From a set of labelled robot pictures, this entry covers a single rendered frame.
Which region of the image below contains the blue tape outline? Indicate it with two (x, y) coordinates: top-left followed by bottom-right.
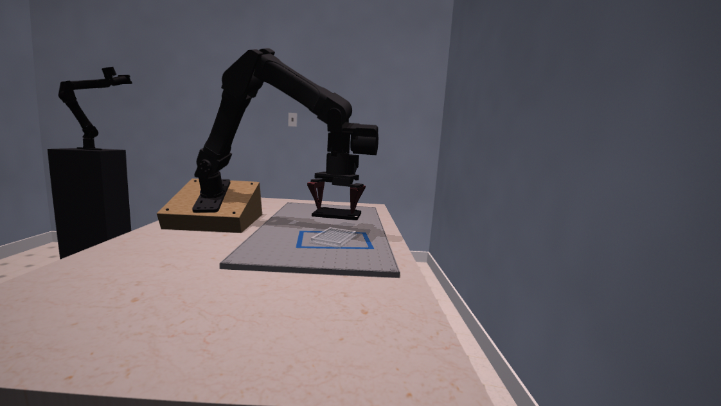
(296, 231), (374, 249)

